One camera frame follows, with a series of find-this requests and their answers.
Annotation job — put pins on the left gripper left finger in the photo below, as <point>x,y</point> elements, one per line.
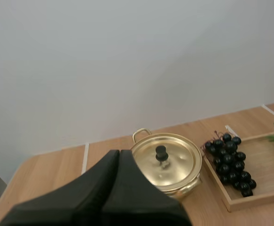
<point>75,190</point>

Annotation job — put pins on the shallow wooden tray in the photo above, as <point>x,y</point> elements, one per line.
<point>261,169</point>

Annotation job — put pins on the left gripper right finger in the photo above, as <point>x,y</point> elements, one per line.
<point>136,197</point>

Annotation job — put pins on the gold lid with black knob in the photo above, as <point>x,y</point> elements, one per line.
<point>174,160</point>

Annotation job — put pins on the bunch of dark toy grapes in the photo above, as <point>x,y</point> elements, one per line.
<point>230,162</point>

